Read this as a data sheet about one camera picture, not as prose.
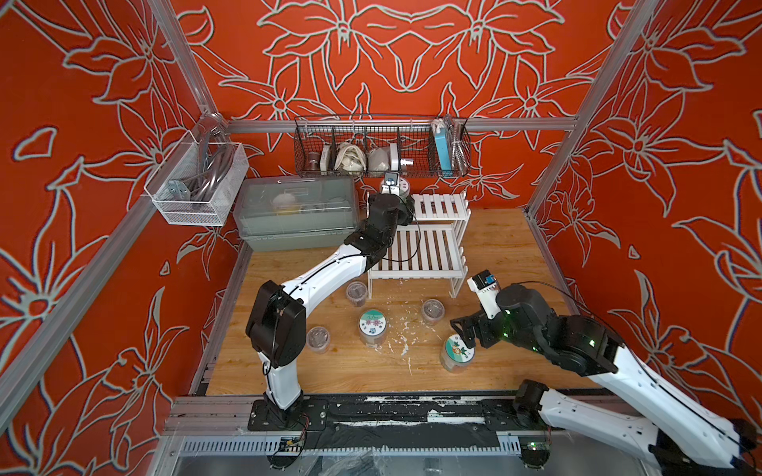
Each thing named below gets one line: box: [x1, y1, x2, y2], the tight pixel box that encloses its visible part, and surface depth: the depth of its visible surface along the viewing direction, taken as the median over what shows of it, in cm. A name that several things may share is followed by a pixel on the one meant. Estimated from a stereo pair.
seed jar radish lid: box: [445, 334, 476, 363], surface depth 77 cm
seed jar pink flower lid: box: [359, 309, 387, 337], surface depth 83 cm
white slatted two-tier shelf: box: [367, 191, 472, 299], surface depth 89 cm
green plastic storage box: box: [232, 174, 359, 252], surface depth 100 cm
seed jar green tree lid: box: [398, 176, 410, 199], surface depth 78 cm
